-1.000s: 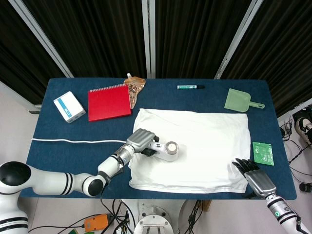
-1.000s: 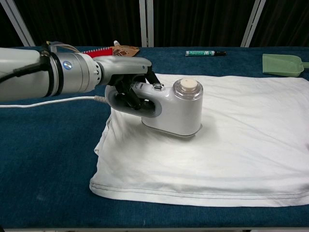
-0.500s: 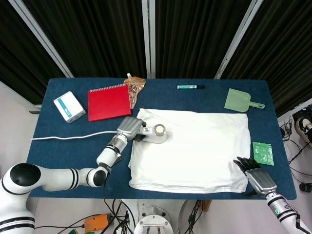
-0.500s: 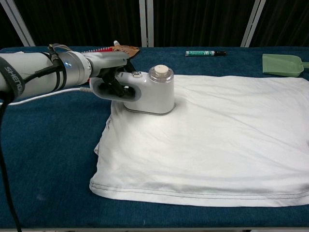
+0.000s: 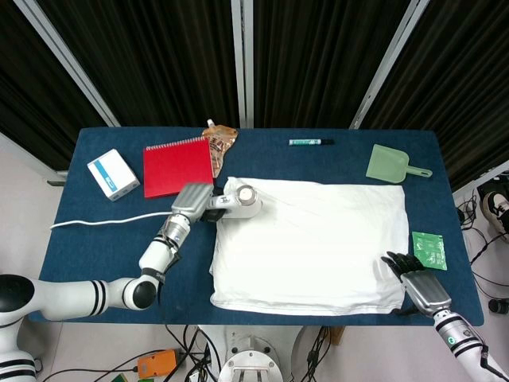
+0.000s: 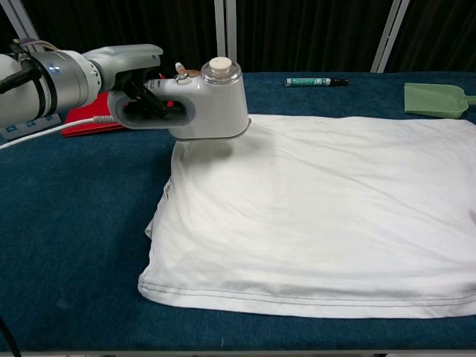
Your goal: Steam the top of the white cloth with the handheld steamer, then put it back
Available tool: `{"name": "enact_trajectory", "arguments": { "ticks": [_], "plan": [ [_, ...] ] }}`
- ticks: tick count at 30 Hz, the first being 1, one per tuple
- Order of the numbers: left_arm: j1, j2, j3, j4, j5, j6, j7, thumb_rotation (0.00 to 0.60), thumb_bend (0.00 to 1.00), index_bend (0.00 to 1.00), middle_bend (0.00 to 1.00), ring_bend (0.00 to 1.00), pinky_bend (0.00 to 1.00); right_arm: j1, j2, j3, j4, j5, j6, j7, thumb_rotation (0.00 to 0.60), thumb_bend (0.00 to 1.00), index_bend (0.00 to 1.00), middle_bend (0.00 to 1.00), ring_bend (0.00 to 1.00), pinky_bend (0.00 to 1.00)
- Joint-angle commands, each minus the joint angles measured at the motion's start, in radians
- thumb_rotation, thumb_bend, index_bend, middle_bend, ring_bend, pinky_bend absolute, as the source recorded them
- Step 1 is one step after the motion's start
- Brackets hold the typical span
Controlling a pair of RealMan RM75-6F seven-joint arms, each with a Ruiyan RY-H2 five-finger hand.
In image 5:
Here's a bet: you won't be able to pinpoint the white cable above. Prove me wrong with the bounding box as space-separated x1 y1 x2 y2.
49 210 173 230

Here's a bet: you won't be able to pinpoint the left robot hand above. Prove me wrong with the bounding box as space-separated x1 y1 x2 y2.
170 183 223 224

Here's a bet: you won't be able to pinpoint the orange device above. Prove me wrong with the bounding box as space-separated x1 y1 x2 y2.
137 348 181 380

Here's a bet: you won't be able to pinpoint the white and black sneaker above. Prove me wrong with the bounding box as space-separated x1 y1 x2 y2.
478 189 509 244

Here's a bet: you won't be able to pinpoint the brown spout pouch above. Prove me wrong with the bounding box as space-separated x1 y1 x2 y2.
201 119 239 179

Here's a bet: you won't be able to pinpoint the black curtain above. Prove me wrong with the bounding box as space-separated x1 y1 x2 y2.
0 0 509 192

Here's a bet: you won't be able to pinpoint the black floor cables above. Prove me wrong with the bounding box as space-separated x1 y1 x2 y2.
35 325 223 382

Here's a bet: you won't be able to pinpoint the green sachet packet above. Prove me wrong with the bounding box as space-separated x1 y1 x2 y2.
411 231 448 271

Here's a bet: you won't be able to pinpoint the blue table mat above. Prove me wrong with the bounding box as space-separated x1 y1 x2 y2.
29 126 485 328

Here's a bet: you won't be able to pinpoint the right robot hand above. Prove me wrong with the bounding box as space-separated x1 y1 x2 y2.
380 251 453 319

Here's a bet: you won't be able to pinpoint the white folded clothes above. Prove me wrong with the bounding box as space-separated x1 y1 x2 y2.
208 176 411 317

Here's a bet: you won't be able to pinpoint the white and blue box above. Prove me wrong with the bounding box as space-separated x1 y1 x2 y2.
87 148 142 202

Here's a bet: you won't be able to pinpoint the grey metal frame post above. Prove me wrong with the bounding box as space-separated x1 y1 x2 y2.
14 0 121 128
231 0 255 129
349 0 431 131

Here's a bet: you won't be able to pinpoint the green plastic dustpan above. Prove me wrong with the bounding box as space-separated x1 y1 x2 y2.
365 143 433 185

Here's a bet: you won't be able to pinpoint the red spiral notebook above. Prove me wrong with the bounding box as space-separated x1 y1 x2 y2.
142 136 216 199

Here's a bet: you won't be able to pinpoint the robot base column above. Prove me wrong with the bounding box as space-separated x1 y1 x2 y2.
194 325 307 382

